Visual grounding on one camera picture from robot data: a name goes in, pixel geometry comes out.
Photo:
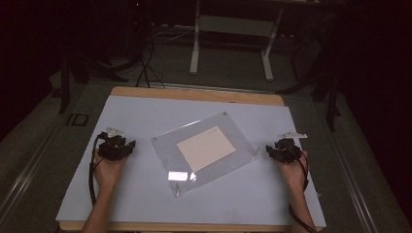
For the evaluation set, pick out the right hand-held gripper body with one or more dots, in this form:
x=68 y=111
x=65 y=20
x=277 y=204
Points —
x=289 y=153

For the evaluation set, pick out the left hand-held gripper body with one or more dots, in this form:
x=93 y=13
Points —
x=110 y=150

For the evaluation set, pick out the clear acrylic photo frame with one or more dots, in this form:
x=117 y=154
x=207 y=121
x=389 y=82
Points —
x=168 y=155

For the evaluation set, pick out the photo card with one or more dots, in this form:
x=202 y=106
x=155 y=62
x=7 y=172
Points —
x=206 y=149

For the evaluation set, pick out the person's right hand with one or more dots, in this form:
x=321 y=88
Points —
x=295 y=174

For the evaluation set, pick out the person's left hand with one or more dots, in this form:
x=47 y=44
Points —
x=108 y=173

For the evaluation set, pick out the dark floor socket plate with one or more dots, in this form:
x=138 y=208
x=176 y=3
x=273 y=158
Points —
x=77 y=119

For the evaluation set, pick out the white table mat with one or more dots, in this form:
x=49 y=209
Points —
x=142 y=200

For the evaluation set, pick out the black metal stand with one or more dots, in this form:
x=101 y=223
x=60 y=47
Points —
x=330 y=97
x=64 y=84

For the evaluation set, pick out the metal floor rail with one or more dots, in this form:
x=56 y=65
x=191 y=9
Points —
x=26 y=171
x=358 y=191

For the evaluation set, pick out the white metal desk frame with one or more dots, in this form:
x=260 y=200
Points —
x=233 y=26

